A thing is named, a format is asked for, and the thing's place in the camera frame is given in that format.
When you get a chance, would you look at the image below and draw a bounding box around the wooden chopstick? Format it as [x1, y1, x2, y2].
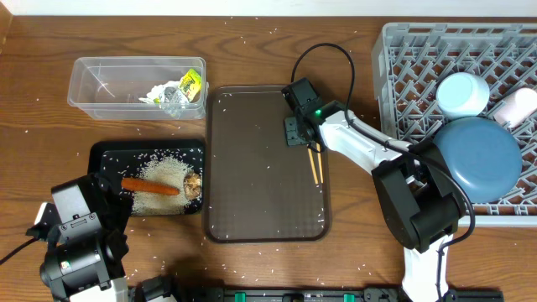
[316, 143, 324, 184]
[307, 148, 319, 185]

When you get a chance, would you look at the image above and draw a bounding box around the green foil snack wrapper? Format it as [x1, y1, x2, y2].
[178, 69, 201, 103]

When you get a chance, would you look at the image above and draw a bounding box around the white napkin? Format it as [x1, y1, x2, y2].
[139, 81, 190, 117]

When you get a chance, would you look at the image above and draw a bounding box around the light blue rice bowl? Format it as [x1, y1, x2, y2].
[435, 72, 490, 120]

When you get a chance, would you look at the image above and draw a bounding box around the orange carrot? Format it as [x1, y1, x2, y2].
[121, 178, 180, 195]

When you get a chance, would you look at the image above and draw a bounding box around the dark blue plate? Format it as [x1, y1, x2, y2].
[433, 117, 522, 204]

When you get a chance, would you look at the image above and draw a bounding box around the pale pink cup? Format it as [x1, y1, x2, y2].
[493, 87, 537, 128]

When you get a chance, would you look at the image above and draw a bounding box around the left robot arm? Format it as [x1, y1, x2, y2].
[26, 173, 133, 302]

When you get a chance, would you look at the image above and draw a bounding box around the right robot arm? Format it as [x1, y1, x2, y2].
[282, 78, 475, 301]

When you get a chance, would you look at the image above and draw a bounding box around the grey dishwasher rack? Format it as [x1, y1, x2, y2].
[370, 22, 537, 228]

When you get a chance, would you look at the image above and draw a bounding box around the black waste tray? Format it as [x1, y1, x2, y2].
[88, 139, 205, 215]

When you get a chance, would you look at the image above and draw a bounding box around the brown serving tray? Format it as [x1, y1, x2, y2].
[204, 86, 331, 243]

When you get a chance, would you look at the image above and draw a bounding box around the brown food scrap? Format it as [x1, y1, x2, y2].
[184, 171, 202, 200]

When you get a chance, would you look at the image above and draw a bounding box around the white rice pile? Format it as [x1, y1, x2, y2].
[122, 156, 202, 216]

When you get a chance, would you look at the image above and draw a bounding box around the clear plastic bin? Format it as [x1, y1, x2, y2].
[67, 56, 208, 120]

